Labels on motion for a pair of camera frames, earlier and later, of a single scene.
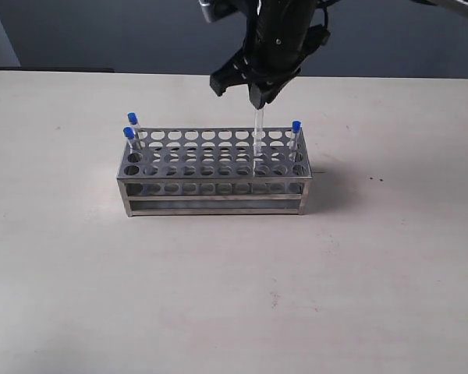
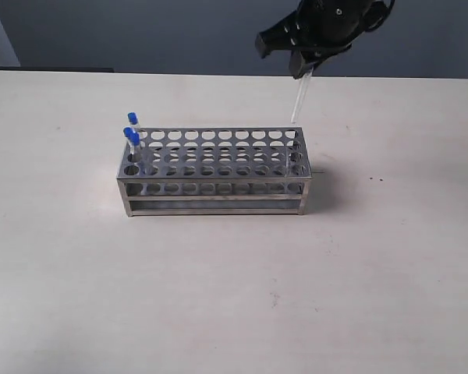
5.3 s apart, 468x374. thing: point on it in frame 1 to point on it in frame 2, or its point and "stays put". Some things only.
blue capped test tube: (258, 135) to (135, 150)
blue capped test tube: (132, 119) stays put
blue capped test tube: (296, 128) to (304, 89)
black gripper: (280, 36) to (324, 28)
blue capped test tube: (129, 134) stays put
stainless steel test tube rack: (213, 171) stays put
